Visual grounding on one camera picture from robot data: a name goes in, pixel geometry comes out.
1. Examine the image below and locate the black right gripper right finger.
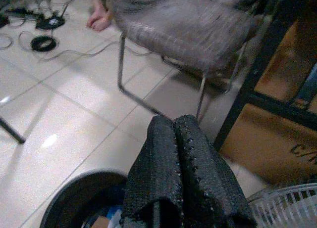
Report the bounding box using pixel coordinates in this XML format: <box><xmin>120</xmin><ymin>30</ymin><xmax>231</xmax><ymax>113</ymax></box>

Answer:
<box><xmin>174</xmin><ymin>114</ymin><xmax>256</xmax><ymax>228</ymax></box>

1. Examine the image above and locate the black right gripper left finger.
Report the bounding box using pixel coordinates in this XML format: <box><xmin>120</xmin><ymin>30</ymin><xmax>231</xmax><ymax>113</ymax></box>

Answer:
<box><xmin>119</xmin><ymin>115</ymin><xmax>184</xmax><ymax>228</ymax></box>

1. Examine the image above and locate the black round rubbish bin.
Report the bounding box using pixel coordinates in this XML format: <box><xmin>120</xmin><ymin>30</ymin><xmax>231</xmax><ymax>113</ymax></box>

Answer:
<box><xmin>39</xmin><ymin>172</ymin><xmax>129</xmax><ymax>228</ymax></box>

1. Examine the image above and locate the printed brown cardboard box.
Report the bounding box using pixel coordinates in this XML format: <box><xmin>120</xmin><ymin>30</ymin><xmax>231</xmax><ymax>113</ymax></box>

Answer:
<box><xmin>219</xmin><ymin>103</ymin><xmax>317</xmax><ymax>186</ymax></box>

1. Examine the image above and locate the plain brown cardboard box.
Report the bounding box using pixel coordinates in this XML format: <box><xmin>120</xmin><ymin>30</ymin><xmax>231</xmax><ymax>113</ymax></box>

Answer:
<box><xmin>255</xmin><ymin>19</ymin><xmax>317</xmax><ymax>105</ymax></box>

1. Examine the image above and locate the seated barefoot person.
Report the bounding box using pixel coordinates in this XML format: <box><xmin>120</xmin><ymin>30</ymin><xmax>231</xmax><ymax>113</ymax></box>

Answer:
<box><xmin>87</xmin><ymin>0</ymin><xmax>114</xmax><ymax>32</ymax></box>

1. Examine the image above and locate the black round floor device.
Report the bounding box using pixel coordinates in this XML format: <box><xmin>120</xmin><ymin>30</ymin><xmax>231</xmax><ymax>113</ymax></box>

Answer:
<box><xmin>34</xmin><ymin>14</ymin><xmax>66</xmax><ymax>31</ymax></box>

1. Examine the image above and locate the floor fan with wire grille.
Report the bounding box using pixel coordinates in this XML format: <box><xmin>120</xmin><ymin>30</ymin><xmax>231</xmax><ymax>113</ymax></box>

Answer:
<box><xmin>247</xmin><ymin>183</ymin><xmax>317</xmax><ymax>228</ymax></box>

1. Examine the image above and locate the white-top table with dark frame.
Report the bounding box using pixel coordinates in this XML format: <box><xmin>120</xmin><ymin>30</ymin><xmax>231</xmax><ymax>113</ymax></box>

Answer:
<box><xmin>214</xmin><ymin>0</ymin><xmax>317</xmax><ymax>149</ymax></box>

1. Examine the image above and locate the grey fabric metal-frame chair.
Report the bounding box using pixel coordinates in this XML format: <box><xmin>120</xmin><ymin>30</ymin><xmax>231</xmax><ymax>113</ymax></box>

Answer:
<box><xmin>106</xmin><ymin>0</ymin><xmax>263</xmax><ymax>120</ymax></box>

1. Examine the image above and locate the thin grey floor cable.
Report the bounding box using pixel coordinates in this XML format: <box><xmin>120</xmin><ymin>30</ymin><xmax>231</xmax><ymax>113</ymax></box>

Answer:
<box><xmin>18</xmin><ymin>30</ymin><xmax>164</xmax><ymax>63</ymax></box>

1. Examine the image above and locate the black coiled cable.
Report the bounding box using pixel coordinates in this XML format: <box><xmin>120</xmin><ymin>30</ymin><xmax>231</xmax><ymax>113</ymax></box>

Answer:
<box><xmin>31</xmin><ymin>35</ymin><xmax>58</xmax><ymax>52</ymax></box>

